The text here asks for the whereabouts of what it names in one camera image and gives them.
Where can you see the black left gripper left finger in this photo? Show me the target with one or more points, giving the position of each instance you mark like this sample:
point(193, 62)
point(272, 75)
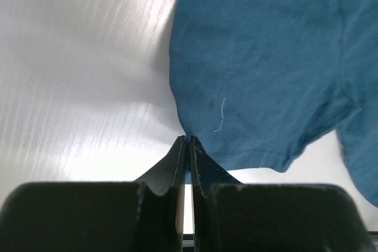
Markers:
point(142, 215)

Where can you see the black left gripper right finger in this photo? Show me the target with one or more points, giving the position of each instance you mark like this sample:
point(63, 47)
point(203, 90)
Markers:
point(233, 216)

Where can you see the dark blue t-shirt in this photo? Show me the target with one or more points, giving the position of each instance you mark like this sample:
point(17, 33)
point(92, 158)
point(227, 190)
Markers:
point(256, 81)

